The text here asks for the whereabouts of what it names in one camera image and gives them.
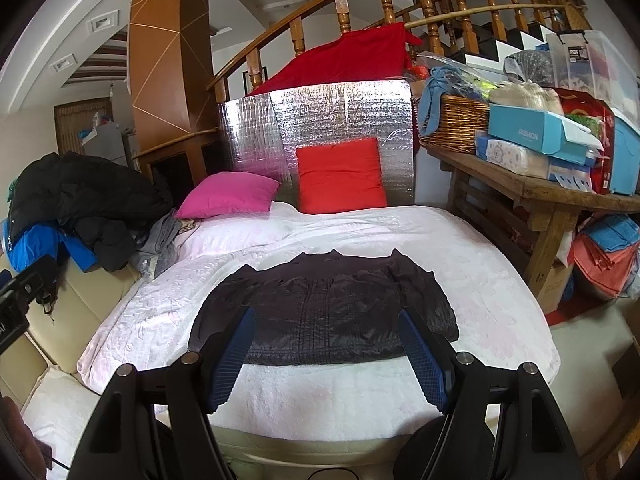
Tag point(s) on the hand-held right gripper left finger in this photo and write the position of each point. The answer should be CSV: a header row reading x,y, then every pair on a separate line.
x,y
232,360

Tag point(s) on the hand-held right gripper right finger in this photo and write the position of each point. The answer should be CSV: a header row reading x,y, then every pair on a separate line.
x,y
425,360

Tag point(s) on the dark quilted zip jacket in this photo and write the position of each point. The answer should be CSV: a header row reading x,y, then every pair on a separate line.
x,y
325,310

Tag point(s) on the blue jacket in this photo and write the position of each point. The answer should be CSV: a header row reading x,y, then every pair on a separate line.
x,y
35,247

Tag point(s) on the cream leather sofa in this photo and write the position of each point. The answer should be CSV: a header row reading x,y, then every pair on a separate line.
x,y
75,320

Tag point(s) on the black puffy coat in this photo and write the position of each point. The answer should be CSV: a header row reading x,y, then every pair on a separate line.
x,y
90,190

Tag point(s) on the grey crumpled garment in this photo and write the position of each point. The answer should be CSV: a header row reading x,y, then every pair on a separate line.
x,y
160,245

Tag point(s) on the white textured blanket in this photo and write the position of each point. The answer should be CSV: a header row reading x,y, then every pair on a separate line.
x,y
350,240

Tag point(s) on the pink pillow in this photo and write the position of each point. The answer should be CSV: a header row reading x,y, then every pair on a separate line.
x,y
225,195

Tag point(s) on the grey refrigerator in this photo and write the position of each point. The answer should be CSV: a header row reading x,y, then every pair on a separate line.
x,y
107,145

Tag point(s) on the brown wooden door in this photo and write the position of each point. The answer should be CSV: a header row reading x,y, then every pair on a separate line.
x,y
70,125

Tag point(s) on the rough wooden table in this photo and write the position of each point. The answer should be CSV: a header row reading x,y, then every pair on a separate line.
x,y
540,195

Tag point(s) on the red pillow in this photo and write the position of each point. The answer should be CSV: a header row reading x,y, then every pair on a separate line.
x,y
340,175

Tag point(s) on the pile of coral blue cloths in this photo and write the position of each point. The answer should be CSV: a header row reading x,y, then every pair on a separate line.
x,y
605,255

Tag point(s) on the patterned tissue pack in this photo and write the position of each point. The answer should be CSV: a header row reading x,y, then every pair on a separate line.
x,y
510,157

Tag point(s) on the recessed ceiling light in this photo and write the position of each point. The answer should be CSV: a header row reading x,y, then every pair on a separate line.
x,y
65,62
102,22

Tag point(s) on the wicker basket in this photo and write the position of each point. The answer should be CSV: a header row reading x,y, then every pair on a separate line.
x,y
455,125

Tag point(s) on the light blue cardboard box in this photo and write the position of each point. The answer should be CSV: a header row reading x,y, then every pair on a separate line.
x,y
530,132

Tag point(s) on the blue cloth in basket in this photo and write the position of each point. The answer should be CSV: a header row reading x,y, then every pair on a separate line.
x,y
432,95

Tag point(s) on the silver foil insulation board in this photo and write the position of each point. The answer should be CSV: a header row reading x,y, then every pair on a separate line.
x,y
325,110

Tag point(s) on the brown wooden column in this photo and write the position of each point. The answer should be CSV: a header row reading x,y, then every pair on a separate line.
x,y
165,60

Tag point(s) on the plastic bag of cream items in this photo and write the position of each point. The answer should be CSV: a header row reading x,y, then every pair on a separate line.
x,y
525,97

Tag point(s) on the pale blue storage box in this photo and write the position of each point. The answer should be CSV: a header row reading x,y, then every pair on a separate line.
x,y
627,160

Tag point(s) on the red printed box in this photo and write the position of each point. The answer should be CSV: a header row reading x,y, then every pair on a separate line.
x,y
595,130

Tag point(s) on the dotted plastic bag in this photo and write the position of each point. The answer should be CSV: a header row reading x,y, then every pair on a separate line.
x,y
530,67

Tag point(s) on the red cloth on railing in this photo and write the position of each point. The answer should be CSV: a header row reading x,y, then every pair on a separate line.
x,y
345,57

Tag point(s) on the black white staircase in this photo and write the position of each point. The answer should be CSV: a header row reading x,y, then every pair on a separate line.
x,y
500,40

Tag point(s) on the clear plastic storage box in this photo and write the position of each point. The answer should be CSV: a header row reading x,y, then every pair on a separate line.
x,y
595,65

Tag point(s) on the wooden stair railing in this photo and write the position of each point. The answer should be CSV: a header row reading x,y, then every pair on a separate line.
x,y
342,10

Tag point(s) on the framed wall picture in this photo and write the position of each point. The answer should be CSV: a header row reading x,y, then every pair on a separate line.
x,y
252,80

